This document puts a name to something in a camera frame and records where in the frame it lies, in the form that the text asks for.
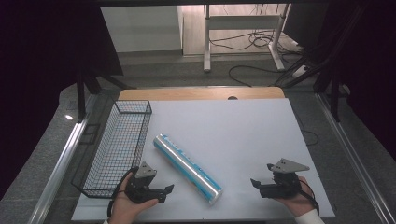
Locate silver metal rail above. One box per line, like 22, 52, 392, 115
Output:
315, 92, 396, 224
27, 92, 98, 224

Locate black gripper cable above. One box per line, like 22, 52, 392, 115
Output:
298, 178, 320, 215
106, 167, 140, 218

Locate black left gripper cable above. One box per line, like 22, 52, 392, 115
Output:
106, 167, 140, 218

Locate tangled black floor cables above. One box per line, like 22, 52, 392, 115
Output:
208, 29, 301, 51

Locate thin black looped cable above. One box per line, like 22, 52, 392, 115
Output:
297, 119, 319, 147

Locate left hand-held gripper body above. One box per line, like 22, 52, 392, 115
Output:
124, 161, 167, 204

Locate black metal stand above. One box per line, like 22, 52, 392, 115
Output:
312, 59, 344, 123

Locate person's left hand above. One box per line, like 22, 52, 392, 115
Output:
107, 179, 161, 224

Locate black wire basket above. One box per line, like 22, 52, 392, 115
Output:
71, 99, 153, 200

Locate black curtain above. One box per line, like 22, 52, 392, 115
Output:
0, 0, 124, 200
311, 0, 396, 162

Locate white table mat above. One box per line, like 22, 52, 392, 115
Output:
71, 98, 336, 222

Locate person's right hand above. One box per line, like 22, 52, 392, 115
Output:
273, 175, 316, 218

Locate white cabinet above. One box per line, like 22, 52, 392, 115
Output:
100, 5, 185, 53

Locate blue and silver wrap roll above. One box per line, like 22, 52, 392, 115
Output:
152, 133, 224, 206

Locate white desk frame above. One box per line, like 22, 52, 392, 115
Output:
203, 3, 292, 74

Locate black tripod stand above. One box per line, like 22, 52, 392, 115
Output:
76, 63, 137, 123

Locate white power strip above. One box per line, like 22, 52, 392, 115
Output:
291, 64, 310, 79

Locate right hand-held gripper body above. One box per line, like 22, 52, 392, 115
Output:
260, 158, 311, 200

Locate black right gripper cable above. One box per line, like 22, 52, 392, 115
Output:
298, 178, 320, 215

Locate long black floor cable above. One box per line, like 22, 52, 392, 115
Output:
228, 64, 283, 88

